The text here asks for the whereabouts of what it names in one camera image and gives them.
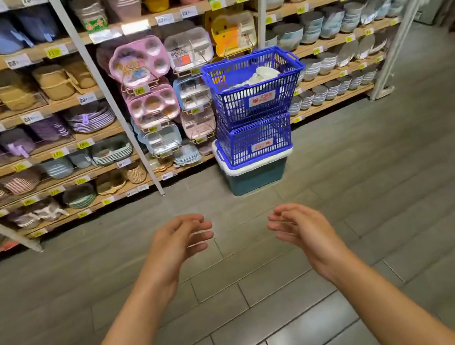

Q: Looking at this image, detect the person's right hand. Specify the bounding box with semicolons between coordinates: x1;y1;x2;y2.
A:
264;194;355;291

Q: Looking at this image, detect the row of purple dishes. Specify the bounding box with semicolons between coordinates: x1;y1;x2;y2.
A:
0;112;76;172

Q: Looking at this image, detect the yellow bear divided plate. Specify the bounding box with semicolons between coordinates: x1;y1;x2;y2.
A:
209;9;260;59

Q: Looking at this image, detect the row of bagged dishes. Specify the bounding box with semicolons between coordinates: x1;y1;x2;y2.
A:
0;195;74;255

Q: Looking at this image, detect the white divided kids plate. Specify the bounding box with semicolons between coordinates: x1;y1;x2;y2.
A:
162;24;217;75

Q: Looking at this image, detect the stack of purple striped plates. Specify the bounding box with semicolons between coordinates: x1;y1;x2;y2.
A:
62;98;119;138

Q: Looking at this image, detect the nested row of floral bowls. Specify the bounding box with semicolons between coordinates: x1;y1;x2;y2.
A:
228;63;282;91

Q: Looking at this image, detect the pink divided kids plate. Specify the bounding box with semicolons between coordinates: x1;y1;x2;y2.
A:
104;32;174;92
123;82;183;131
179;105;219;143

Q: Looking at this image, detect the person's left hand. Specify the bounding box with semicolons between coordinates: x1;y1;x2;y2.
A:
134;211;223;300

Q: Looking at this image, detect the white price tag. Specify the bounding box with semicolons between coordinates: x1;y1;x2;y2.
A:
179;4;199;20
120;17;152;36
154;12;177;27
82;13;123;46

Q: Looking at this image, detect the stack of grey striped bowls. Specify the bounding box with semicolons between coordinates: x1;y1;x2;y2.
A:
68;0;109;31

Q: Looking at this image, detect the blue divided kids plate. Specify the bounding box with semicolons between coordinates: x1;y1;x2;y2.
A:
135;122;185;159
171;72;213;113

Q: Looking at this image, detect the row of mixed small dishes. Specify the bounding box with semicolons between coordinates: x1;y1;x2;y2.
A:
0;159;152;222

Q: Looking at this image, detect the person's right forearm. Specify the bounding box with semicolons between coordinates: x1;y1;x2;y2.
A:
326;235;455;345

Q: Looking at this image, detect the row of blue grey bowls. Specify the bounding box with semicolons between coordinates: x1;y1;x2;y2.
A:
314;0;419;40

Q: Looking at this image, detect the blue shopping basket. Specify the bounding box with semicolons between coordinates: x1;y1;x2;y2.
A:
214;111;298;172
199;41;314;134

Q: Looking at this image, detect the white-lidded green storage box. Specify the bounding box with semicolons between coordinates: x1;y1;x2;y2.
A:
211;128;300;200

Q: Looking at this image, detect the row of striped dishes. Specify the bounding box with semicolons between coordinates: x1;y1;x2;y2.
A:
0;134;138;198

